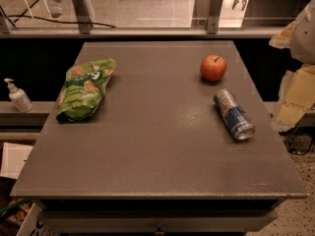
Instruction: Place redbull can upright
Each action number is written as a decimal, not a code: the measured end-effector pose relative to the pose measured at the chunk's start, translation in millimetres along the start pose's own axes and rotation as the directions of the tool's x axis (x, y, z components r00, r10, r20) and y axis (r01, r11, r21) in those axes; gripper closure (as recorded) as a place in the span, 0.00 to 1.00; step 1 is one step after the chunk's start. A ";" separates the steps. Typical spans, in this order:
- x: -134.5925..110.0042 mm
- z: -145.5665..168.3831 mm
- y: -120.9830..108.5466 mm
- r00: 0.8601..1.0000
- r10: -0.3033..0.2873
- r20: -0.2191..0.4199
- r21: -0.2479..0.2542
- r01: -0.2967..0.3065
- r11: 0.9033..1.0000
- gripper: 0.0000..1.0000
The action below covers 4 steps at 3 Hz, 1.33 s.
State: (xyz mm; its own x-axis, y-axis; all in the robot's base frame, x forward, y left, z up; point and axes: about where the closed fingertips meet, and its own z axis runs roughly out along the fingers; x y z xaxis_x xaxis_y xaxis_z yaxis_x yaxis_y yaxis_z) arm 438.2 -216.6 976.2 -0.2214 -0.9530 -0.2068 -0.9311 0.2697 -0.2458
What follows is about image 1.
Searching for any black cable behind table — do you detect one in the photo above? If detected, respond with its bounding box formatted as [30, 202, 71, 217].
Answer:
[0, 0, 117, 29]

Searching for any metal railing post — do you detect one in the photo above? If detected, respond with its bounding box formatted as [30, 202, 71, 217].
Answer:
[207, 0, 223, 34]
[72, 0, 95, 34]

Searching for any red apple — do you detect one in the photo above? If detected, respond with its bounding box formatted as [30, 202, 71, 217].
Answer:
[200, 54, 227, 83]

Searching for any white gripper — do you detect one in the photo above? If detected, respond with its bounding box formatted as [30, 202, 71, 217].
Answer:
[269, 0, 315, 132]

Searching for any green chip bag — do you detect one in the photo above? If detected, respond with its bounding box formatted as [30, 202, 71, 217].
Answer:
[56, 58, 117, 122]

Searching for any blue silver redbull can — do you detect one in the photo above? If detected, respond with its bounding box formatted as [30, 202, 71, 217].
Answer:
[214, 88, 255, 141]

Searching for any left metal railing post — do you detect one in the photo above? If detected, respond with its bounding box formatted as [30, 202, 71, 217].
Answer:
[72, 0, 95, 34]

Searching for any white box blue print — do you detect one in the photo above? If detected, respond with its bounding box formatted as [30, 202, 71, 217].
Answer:
[16, 204, 60, 236]

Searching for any black cable on floor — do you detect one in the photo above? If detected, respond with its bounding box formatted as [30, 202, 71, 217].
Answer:
[284, 126, 315, 156]

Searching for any white pump dispenser bottle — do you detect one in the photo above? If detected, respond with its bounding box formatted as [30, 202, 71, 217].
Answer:
[4, 78, 32, 112]

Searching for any white paper sheet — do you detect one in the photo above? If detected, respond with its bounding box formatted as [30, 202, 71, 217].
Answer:
[0, 143, 32, 179]

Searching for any right metal railing post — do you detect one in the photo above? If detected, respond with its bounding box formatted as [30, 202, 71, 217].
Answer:
[207, 0, 223, 34]

